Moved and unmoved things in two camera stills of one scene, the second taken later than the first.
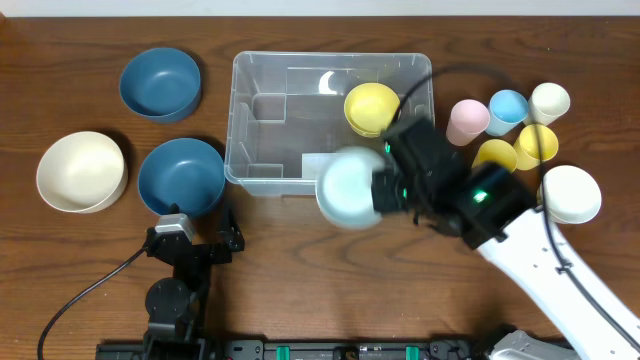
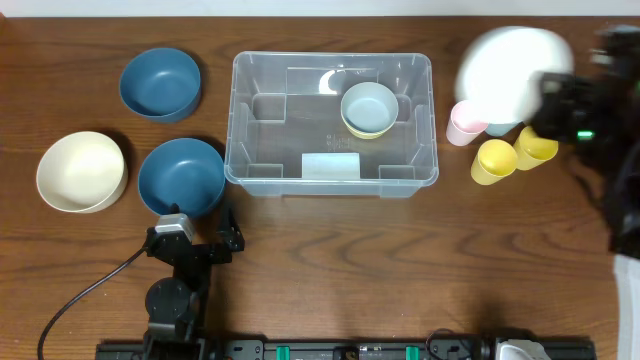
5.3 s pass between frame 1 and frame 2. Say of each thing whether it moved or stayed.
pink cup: stayed
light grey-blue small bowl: moved
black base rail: stayed
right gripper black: moved
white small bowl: moved
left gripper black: stayed
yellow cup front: stayed
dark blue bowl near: stayed
